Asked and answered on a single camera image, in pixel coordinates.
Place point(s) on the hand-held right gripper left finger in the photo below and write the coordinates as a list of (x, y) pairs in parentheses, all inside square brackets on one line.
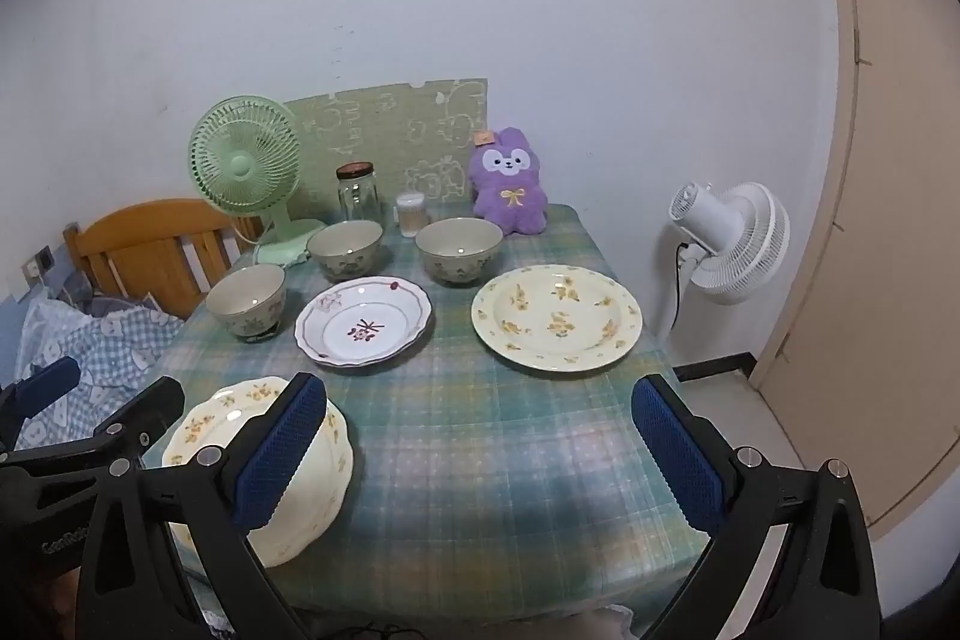
[(281, 452)]

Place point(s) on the purple plush toy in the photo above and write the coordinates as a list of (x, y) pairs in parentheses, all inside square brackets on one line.
[(510, 190)]

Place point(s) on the wall outlet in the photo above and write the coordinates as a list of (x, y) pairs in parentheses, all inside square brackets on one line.
[(45, 261)]

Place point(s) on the cotton swab container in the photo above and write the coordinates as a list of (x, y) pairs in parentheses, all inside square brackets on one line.
[(410, 220)]

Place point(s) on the green patterned board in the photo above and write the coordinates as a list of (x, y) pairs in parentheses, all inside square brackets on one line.
[(375, 123)]

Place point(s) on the glass jar with brown lid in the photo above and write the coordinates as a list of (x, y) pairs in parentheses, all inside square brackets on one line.
[(356, 197)]

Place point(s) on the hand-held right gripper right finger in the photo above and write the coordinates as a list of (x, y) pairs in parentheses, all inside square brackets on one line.
[(675, 460)]

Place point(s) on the scalloped cream yellow-flower plate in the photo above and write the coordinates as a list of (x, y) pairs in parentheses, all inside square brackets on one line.
[(315, 497)]

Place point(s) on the white plate with red pattern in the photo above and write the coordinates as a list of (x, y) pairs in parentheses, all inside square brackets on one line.
[(360, 329)]

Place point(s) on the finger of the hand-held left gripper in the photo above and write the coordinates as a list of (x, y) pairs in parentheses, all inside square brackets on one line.
[(142, 407), (49, 381)]

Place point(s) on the large cream yellow-flower plate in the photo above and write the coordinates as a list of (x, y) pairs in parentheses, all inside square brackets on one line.
[(555, 317)]

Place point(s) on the small floral ceramic bowl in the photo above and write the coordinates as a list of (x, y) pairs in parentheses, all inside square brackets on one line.
[(244, 302)]

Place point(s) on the green desk fan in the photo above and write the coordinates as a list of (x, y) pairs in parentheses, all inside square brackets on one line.
[(240, 164)]

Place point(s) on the blue checkered blanket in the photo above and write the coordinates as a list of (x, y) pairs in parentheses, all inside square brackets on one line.
[(97, 355)]

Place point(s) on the beige door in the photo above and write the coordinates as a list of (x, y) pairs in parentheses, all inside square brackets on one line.
[(900, 235)]

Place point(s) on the white standing fan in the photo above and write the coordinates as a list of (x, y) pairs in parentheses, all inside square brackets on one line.
[(742, 250)]

